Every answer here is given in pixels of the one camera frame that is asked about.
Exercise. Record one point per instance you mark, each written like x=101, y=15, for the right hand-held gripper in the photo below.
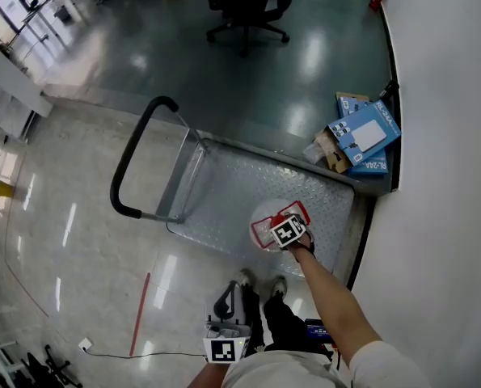
x=288, y=233

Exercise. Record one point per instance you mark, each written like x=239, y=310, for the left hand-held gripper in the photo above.
x=224, y=348

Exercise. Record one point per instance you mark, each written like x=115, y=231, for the clear water jug red label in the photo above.
x=262, y=226

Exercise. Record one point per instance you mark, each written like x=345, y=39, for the person's left forearm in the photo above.
x=208, y=376

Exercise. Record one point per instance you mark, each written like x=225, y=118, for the person's right forearm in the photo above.
x=329, y=293

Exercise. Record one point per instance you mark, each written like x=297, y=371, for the white floor socket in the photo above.
x=85, y=344

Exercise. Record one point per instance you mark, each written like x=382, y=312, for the person's left leg black trousers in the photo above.
x=253, y=317

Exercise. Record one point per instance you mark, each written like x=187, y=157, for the person's leg black trousers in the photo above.
x=253, y=317
x=282, y=326

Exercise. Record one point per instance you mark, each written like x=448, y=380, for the person's left white shoe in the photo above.
x=246, y=277

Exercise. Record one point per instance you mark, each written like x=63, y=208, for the person's white shoe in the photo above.
x=246, y=277
x=279, y=286

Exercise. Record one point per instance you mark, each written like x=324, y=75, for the person's right white shoe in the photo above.
x=279, y=286

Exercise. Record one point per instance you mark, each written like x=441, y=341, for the person's right leg black trousers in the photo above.
x=282, y=326

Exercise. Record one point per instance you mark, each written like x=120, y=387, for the clear plastic bag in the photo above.
x=313, y=152

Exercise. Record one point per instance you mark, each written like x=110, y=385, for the person's white shirt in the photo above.
x=288, y=372

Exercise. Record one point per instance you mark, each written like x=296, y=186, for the blue device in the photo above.
x=319, y=330

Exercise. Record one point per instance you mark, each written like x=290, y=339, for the red strip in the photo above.
x=140, y=313

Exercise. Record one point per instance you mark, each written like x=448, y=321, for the brown cardboard piece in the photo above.
x=330, y=150

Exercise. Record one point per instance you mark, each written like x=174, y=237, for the small black tool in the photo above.
x=389, y=89

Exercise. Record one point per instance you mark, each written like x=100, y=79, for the black chair base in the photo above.
x=52, y=368

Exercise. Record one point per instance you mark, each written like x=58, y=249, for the yellow object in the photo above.
x=3, y=189

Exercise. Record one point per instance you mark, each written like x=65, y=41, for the white partition counter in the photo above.
x=13, y=83

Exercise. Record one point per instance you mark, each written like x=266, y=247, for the grey bin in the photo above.
x=63, y=14

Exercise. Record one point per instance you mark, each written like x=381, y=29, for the white desk row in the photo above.
x=54, y=6

